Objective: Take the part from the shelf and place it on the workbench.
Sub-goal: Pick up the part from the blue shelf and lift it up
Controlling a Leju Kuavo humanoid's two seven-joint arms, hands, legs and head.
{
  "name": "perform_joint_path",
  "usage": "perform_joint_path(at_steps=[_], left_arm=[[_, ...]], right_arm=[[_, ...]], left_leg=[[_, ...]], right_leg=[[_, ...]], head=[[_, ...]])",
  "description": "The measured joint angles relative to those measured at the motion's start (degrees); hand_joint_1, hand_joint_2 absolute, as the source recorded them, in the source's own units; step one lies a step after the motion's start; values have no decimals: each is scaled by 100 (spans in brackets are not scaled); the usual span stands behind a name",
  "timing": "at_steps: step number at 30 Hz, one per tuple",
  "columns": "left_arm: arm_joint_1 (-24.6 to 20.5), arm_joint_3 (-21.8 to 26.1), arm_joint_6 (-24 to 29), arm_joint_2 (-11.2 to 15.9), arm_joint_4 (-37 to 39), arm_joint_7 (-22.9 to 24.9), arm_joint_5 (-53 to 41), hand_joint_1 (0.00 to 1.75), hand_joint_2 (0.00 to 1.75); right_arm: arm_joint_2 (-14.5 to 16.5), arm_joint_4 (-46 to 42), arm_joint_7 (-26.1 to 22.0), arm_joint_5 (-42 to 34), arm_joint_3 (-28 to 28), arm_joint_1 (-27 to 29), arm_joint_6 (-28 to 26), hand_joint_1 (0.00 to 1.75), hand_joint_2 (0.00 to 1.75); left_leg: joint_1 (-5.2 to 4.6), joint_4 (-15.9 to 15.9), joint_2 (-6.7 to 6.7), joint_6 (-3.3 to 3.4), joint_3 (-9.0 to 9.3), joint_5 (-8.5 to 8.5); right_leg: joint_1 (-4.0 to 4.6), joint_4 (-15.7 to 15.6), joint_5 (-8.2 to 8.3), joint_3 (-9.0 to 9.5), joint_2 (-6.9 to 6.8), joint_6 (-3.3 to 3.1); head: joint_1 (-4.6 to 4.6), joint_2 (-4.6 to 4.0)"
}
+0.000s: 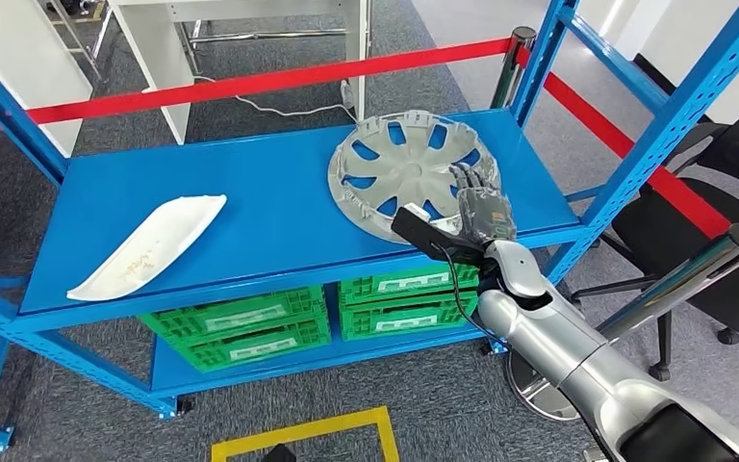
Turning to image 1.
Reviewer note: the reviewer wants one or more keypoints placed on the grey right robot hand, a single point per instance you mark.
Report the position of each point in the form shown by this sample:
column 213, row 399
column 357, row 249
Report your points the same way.
column 485, row 213

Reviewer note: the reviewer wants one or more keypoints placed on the silver plastic wheel hubcap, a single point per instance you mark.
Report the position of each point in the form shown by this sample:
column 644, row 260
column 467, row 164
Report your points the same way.
column 408, row 171

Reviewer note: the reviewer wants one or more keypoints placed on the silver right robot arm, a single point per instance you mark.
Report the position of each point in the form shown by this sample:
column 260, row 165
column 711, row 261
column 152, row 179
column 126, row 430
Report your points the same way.
column 567, row 344

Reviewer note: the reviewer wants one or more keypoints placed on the white elongated plastic trim part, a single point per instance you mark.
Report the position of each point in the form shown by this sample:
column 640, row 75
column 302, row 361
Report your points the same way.
column 146, row 248

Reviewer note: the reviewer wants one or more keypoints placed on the green plastic crate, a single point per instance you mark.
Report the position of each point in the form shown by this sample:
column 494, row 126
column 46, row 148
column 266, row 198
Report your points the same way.
column 401, row 280
column 261, row 351
column 401, row 319
column 242, row 315

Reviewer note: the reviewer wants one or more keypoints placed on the red barrier belt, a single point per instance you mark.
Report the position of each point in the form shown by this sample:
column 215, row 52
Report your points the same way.
column 599, row 127
column 248, row 83

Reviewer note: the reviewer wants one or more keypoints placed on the black office chair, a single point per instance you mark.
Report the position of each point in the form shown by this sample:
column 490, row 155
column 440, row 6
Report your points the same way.
column 726, row 274

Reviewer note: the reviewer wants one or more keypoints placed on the yellow floor tape square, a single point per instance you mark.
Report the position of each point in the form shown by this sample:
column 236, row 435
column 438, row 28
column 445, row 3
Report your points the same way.
column 306, row 432

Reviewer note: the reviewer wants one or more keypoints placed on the white desk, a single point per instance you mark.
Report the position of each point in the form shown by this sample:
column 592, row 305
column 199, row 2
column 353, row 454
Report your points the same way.
column 153, row 64

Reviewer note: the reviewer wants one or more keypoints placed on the white board panel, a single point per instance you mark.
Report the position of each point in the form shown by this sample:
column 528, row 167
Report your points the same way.
column 19, row 64

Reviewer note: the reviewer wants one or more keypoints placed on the chrome stanchion post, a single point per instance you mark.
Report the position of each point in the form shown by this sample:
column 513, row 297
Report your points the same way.
column 682, row 280
column 513, row 64

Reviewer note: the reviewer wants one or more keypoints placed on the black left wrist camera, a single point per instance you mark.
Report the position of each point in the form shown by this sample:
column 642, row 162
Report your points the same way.
column 280, row 454

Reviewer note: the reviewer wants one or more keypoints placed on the chrome tube frame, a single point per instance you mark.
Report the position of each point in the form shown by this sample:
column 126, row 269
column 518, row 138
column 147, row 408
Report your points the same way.
column 82, row 44

